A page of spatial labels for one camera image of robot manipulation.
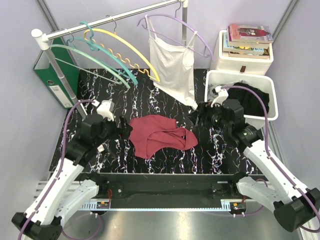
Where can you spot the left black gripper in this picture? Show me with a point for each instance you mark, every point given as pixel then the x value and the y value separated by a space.
pixel 124 131

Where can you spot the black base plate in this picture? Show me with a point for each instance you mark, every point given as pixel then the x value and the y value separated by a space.
pixel 204 186

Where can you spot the bottom book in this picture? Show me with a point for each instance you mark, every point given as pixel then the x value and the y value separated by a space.
pixel 264 54

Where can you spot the silver clothes rail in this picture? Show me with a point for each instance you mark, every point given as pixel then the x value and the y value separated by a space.
pixel 43 39

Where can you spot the grey garment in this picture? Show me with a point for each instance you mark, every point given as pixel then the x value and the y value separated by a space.
pixel 211 93

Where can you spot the green binder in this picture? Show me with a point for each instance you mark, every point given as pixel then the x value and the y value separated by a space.
pixel 49 78

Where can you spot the purple hanger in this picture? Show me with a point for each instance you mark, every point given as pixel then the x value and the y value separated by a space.
pixel 207 50

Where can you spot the white laundry bin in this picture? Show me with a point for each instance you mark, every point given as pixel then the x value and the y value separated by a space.
pixel 264 83

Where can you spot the black garment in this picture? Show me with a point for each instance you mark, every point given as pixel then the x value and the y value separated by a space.
pixel 248 100

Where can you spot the top pink book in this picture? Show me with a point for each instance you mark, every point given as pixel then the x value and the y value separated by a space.
pixel 250 33

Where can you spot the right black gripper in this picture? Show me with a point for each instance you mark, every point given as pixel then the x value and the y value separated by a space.
pixel 204 111

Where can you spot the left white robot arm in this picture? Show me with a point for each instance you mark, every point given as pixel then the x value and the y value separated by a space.
pixel 45 218

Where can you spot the light green hanger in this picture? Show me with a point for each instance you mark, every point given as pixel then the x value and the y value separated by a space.
pixel 119 78

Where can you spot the white storage box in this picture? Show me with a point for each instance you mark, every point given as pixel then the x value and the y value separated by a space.
pixel 223 62

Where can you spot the teal hanger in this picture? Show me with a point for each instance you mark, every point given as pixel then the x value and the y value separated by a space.
pixel 94 47

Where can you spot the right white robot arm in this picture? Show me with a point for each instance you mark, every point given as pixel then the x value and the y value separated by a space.
pixel 292 203

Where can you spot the middle book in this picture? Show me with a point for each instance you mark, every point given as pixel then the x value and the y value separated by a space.
pixel 230 46

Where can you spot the white tank top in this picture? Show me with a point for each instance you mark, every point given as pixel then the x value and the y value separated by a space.
pixel 174 66

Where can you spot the dark red tank top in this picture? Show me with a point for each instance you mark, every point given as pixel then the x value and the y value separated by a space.
pixel 152 133

